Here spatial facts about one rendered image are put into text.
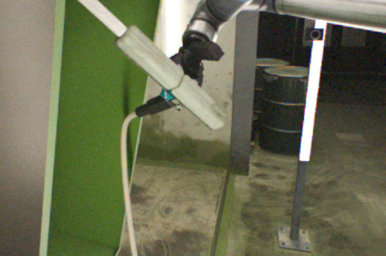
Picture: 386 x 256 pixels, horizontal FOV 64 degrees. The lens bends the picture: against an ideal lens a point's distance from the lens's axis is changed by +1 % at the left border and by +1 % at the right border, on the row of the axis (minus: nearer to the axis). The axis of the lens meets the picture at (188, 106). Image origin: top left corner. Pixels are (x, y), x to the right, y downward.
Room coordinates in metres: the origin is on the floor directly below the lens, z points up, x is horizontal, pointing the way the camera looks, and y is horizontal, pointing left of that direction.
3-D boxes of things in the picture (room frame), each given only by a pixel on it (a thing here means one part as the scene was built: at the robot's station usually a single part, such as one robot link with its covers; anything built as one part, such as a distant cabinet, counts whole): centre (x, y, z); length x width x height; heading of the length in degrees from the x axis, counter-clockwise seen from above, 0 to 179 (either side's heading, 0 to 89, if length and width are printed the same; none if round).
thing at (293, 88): (3.22, -1.09, 0.44); 0.59 x 0.58 x 0.89; 2
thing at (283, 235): (1.73, -0.71, 0.01); 0.20 x 0.20 x 0.01; 78
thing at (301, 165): (1.73, -0.71, 0.82); 0.05 x 0.05 x 1.64; 78
